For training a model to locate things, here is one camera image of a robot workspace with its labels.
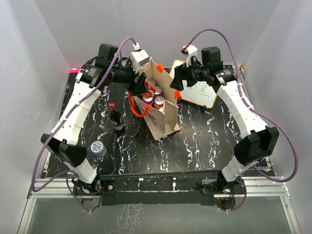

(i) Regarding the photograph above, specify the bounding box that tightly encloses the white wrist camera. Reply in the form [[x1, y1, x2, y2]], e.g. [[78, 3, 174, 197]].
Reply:
[[181, 44, 198, 67], [130, 43, 150, 74]]

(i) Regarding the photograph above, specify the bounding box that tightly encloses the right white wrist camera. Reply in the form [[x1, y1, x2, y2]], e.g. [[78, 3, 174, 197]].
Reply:
[[181, 44, 198, 67]]

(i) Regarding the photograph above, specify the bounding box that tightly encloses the beige canvas tote bag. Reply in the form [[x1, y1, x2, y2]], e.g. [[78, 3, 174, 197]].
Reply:
[[128, 59, 180, 140]]

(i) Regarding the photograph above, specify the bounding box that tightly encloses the aluminium frame rail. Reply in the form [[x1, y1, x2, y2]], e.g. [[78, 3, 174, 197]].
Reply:
[[18, 172, 301, 234]]

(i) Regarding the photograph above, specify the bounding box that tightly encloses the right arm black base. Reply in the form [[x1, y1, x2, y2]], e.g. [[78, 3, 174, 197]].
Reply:
[[195, 178, 245, 200]]

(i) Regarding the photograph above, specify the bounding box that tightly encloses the blue white tin can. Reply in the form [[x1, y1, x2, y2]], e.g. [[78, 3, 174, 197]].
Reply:
[[90, 141, 107, 158]]

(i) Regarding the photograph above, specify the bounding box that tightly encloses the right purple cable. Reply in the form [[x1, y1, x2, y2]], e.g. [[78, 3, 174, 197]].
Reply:
[[184, 29, 299, 213]]

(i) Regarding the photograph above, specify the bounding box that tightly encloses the purple cable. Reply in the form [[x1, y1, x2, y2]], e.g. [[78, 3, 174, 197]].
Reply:
[[184, 29, 299, 213], [31, 36, 141, 215]]

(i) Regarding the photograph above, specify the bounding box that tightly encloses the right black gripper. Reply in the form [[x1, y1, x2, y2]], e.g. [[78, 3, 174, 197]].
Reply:
[[171, 57, 210, 92]]

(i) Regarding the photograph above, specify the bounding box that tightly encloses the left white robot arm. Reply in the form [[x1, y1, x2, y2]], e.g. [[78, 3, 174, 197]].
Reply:
[[41, 42, 150, 195]]

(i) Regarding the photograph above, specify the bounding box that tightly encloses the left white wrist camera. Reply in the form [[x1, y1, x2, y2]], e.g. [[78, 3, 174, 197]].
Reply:
[[130, 43, 150, 74]]

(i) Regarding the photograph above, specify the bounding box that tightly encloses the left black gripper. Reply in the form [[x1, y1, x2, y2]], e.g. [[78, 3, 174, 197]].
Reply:
[[109, 58, 148, 95]]

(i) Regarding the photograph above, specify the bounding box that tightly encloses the small whiteboard wooden frame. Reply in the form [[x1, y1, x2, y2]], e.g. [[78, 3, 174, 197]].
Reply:
[[169, 59, 217, 109]]

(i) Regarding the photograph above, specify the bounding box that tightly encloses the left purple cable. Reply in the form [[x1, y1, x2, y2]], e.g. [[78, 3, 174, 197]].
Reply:
[[31, 36, 141, 215]]

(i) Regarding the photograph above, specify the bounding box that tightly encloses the pink tape strip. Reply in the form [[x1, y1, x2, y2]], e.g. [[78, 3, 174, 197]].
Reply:
[[69, 68, 79, 74]]

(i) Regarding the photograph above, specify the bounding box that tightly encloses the cola glass bottle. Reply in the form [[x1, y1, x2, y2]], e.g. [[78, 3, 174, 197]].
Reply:
[[109, 102, 125, 134]]

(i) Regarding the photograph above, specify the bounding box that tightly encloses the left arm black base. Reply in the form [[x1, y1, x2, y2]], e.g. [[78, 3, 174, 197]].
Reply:
[[71, 177, 116, 196]]

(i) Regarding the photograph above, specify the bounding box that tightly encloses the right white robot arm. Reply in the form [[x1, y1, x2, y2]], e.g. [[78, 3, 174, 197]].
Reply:
[[170, 45, 279, 194]]

